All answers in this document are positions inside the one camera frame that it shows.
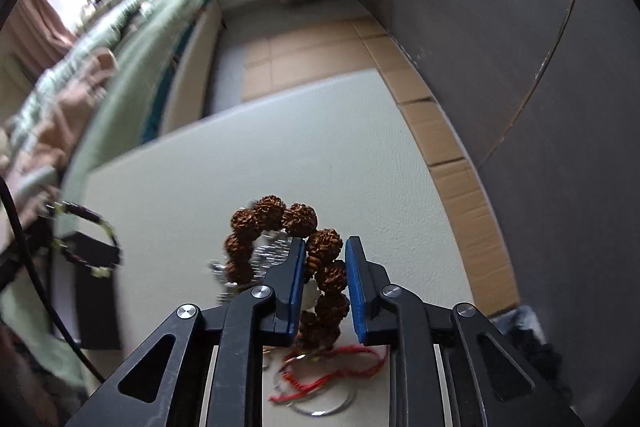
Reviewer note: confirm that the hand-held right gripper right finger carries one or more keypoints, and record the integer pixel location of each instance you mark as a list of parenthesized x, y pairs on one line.
[(354, 277)]

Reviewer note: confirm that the pink cloth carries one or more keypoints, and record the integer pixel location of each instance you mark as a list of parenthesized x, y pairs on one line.
[(65, 107)]

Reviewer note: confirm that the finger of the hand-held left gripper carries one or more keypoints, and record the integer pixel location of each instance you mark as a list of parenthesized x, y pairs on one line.
[(35, 237)]

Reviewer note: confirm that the bed with green blanket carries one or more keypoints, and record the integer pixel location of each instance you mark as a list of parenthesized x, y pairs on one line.
[(135, 62)]

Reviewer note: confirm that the flat cardboard sheets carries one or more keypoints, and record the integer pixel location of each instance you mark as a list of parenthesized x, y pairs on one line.
[(450, 147)]

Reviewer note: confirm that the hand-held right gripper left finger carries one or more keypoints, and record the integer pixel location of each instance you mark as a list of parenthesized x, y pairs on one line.
[(298, 272)]

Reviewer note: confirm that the black box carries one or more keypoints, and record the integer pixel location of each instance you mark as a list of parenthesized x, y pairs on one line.
[(95, 312)]

